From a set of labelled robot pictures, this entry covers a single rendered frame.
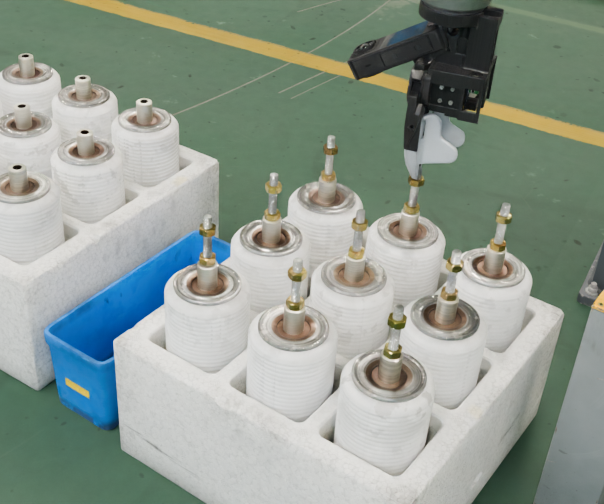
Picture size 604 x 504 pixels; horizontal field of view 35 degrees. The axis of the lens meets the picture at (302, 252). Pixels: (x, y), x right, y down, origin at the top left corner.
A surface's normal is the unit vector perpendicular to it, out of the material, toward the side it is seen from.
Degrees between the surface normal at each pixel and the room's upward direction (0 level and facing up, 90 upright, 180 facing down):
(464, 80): 90
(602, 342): 90
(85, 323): 88
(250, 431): 90
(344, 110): 0
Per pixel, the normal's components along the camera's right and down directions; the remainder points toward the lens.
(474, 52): -0.34, 0.53
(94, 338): 0.82, 0.34
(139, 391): -0.58, 0.44
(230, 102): 0.06, -0.81
